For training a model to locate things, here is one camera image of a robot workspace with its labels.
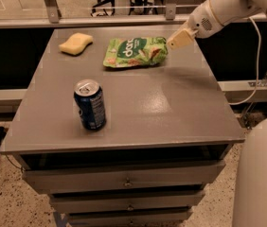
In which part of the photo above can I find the grey drawer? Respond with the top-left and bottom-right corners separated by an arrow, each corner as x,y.
24,160 -> 225,194
50,190 -> 205,214
68,207 -> 192,227

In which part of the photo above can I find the bottom grey drawer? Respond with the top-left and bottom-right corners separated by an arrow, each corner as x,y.
68,207 -> 192,227

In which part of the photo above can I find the grey drawer cabinet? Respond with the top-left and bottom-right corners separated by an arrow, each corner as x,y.
0,25 -> 247,227

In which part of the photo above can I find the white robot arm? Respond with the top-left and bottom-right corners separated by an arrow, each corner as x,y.
167,0 -> 267,49

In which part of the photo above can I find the blue soda can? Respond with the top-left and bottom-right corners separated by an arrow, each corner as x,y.
74,79 -> 106,130

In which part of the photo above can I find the yellow sponge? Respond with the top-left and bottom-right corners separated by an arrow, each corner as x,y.
59,33 -> 94,56

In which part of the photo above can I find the metal railing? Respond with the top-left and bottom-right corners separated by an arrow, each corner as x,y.
0,0 -> 267,30

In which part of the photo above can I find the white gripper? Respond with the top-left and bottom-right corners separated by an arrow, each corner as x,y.
167,0 -> 224,49

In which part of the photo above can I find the green rice chip bag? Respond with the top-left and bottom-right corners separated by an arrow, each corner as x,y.
103,37 -> 168,68

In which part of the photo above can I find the middle grey drawer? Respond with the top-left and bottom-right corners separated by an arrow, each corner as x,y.
50,190 -> 205,214

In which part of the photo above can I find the top grey drawer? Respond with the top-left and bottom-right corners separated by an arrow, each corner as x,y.
24,160 -> 225,194

